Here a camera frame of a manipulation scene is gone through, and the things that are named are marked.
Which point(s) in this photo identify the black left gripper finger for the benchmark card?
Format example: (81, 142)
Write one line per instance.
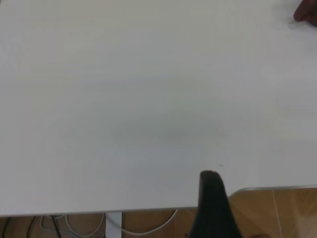
(213, 210)

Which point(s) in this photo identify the red ceramic mug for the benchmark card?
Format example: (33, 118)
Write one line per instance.
(307, 11)

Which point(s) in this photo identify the white table leg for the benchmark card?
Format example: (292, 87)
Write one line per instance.
(114, 225)

